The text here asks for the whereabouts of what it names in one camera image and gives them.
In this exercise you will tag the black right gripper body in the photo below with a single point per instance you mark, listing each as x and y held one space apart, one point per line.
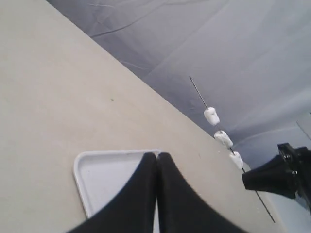
298 165

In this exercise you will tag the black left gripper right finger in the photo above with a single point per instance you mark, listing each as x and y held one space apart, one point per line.
180 208

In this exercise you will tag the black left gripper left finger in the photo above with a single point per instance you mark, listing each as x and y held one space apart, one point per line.
132 210

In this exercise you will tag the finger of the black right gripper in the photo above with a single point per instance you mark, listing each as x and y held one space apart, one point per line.
273 177

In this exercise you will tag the white marshmallow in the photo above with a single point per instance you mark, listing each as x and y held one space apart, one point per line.
223 138
211 116
236 158

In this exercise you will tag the thin metal skewer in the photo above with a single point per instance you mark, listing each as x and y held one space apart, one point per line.
216 127

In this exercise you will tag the white plastic tray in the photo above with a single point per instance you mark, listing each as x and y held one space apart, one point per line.
100 175

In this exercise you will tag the grey fabric backdrop curtain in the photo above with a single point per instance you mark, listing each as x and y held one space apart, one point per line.
250 59

